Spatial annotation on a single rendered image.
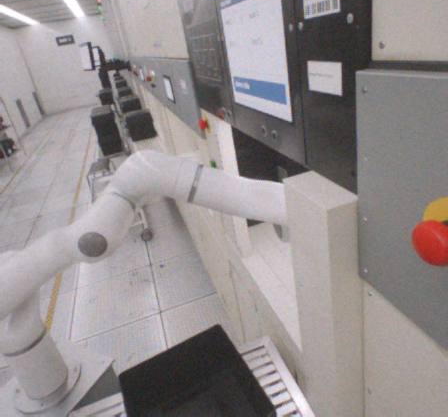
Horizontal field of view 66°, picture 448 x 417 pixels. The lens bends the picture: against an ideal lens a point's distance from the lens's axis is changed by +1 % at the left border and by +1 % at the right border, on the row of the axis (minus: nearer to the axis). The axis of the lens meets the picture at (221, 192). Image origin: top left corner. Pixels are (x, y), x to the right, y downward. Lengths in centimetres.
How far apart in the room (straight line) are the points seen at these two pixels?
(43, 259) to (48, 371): 41
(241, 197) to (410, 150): 42
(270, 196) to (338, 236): 25
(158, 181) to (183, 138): 195
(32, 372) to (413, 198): 106
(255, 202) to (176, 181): 17
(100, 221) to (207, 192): 23
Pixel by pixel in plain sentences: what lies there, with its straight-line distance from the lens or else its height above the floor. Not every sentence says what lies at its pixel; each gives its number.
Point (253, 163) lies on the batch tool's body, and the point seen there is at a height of 114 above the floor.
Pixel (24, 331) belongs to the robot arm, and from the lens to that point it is 112.
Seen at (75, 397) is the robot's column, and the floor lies 76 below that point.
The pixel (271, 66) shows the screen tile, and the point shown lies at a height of 155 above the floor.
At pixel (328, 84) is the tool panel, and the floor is 154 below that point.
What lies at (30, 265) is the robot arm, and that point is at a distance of 94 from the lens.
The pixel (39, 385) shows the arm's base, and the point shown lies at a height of 82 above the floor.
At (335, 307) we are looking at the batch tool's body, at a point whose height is 124.
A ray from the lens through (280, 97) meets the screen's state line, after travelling 60.
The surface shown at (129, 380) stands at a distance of 99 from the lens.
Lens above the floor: 162
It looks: 24 degrees down
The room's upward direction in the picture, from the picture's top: 11 degrees counter-clockwise
